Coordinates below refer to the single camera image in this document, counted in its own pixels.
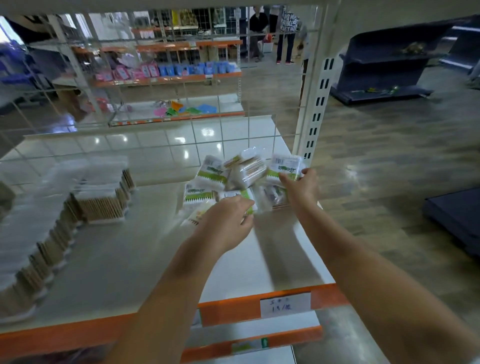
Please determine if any person's right hand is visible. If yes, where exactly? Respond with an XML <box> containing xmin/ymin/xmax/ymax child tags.
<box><xmin>279</xmin><ymin>167</ymin><xmax>321</xmax><ymax>215</ymax></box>

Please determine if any background orange edged shelf rack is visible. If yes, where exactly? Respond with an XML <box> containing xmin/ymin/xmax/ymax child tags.
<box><xmin>71</xmin><ymin>37</ymin><xmax>245</xmax><ymax>127</ymax></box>

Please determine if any person's left hand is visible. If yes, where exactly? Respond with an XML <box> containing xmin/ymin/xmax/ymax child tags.
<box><xmin>194</xmin><ymin>195</ymin><xmax>256</xmax><ymax>256</ymax></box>

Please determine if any row of blue packets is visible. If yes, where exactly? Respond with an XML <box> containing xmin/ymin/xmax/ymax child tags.
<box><xmin>159</xmin><ymin>60</ymin><xmax>239</xmax><ymax>78</ymax></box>

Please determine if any green label swab packet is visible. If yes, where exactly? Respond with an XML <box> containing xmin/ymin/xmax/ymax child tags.
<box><xmin>218</xmin><ymin>187</ymin><xmax>259</xmax><ymax>216</ymax></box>
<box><xmin>265</xmin><ymin>154</ymin><xmax>305</xmax><ymax>185</ymax></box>

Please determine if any white wire mesh panel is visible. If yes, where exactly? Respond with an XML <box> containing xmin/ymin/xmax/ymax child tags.
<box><xmin>0</xmin><ymin>5</ymin><xmax>327</xmax><ymax>188</ymax></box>

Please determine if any dark blue flat platform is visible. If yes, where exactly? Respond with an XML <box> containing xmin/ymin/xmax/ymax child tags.
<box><xmin>422</xmin><ymin>187</ymin><xmax>480</xmax><ymax>258</ymax></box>

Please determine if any white slotted shelf upright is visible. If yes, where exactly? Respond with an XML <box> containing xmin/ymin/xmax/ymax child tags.
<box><xmin>292</xmin><ymin>4</ymin><xmax>361</xmax><ymax>166</ymax></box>

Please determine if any white shelf board orange edge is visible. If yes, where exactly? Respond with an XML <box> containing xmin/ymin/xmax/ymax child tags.
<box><xmin>0</xmin><ymin>114</ymin><xmax>350</xmax><ymax>361</ymax></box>

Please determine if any person's left forearm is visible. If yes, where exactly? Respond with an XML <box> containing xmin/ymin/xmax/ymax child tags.
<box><xmin>107</xmin><ymin>240</ymin><xmax>231</xmax><ymax>364</ymax></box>

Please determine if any pile of cotton swab packs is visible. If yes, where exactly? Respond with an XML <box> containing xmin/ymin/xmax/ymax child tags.
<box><xmin>180</xmin><ymin>147</ymin><xmax>297</xmax><ymax>228</ymax></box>

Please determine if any heap of colourful plastic items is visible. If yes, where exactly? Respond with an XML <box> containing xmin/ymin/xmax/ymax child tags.
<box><xmin>153</xmin><ymin>100</ymin><xmax>218</xmax><ymax>117</ymax></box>

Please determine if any person's right forearm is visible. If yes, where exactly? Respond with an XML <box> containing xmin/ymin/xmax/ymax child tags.
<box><xmin>296</xmin><ymin>204</ymin><xmax>480</xmax><ymax>364</ymax></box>

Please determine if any row of clear swab boxes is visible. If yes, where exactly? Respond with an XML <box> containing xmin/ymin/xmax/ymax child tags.
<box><xmin>0</xmin><ymin>155</ymin><xmax>137</xmax><ymax>325</ymax></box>

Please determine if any row of pink packets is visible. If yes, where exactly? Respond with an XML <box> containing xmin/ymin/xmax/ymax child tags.
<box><xmin>95</xmin><ymin>62</ymin><xmax>160</xmax><ymax>82</ymax></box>

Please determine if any white handwritten price label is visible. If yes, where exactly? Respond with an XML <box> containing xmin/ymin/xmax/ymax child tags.
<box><xmin>259</xmin><ymin>292</ymin><xmax>312</xmax><ymax>320</ymax></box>

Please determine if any lower white shelf board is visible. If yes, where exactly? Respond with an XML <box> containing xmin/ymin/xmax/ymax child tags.
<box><xmin>180</xmin><ymin>311</ymin><xmax>325</xmax><ymax>364</ymax></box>

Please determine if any green and white shelf label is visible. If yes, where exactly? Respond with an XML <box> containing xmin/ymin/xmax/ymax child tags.
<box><xmin>230</xmin><ymin>337</ymin><xmax>271</xmax><ymax>355</ymax></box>

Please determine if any dark blue empty shelf unit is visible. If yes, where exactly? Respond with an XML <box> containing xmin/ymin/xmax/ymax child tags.
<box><xmin>329</xmin><ymin>19</ymin><xmax>463</xmax><ymax>106</ymax></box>

